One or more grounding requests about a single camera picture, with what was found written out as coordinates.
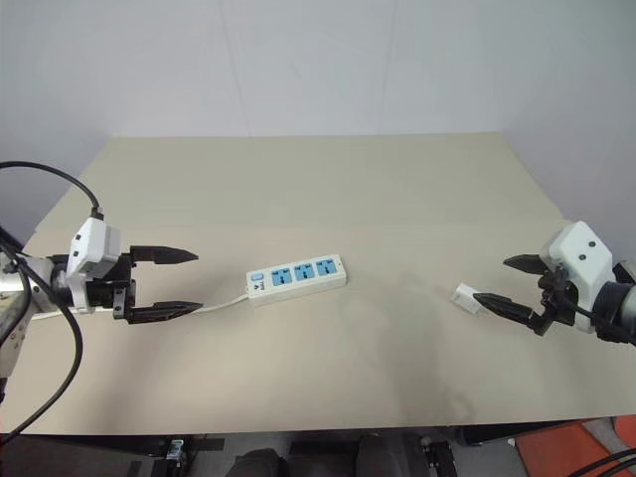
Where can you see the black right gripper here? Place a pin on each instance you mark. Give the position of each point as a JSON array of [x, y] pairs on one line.
[[556, 298]]

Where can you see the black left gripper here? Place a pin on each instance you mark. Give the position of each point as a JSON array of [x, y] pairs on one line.
[[107, 293]]

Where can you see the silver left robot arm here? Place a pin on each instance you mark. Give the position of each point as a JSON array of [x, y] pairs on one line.
[[35, 285]]

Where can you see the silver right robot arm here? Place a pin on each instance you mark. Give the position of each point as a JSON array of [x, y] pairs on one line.
[[621, 308]]

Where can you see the white plug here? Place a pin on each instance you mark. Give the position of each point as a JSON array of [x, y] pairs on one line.
[[464, 297]]

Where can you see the white blue power strip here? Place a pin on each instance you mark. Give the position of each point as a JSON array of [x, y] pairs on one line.
[[298, 278]]

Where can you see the orange floor mat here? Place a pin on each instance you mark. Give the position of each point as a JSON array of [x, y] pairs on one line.
[[561, 454]]

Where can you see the dark rounded shape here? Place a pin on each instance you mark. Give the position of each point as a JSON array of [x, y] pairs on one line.
[[258, 463]]

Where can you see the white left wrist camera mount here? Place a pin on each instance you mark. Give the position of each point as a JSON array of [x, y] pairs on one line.
[[92, 243]]

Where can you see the small metal bracket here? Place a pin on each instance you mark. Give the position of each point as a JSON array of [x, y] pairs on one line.
[[175, 447]]

